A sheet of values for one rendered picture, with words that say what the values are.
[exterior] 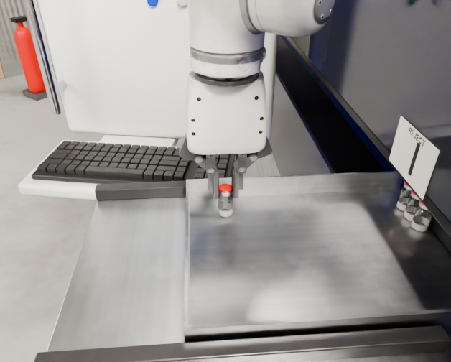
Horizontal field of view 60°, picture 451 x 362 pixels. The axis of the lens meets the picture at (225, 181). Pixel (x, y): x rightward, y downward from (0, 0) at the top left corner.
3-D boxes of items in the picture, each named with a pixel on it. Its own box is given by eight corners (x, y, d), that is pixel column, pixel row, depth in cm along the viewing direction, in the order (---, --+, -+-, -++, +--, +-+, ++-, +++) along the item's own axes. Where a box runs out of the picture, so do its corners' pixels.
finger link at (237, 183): (255, 145, 53) (253, 185, 57) (232, 146, 53) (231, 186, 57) (258, 156, 50) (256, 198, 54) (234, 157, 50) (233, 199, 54)
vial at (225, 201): (232, 207, 58) (232, 184, 56) (233, 217, 56) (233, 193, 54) (217, 208, 58) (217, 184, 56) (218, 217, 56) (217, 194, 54)
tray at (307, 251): (398, 188, 63) (403, 170, 61) (507, 328, 41) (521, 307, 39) (187, 197, 61) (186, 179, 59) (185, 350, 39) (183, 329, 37)
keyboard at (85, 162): (235, 156, 86) (235, 147, 85) (228, 193, 74) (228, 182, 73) (63, 146, 90) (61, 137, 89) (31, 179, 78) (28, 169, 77)
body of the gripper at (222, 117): (265, 53, 48) (259, 134, 55) (182, 54, 48) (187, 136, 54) (276, 73, 42) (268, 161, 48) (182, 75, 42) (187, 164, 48)
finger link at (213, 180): (217, 146, 53) (217, 187, 56) (194, 146, 53) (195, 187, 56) (219, 158, 50) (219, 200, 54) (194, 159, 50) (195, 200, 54)
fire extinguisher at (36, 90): (59, 88, 346) (41, 13, 311) (53, 100, 324) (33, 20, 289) (27, 90, 342) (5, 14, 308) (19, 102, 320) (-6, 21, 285)
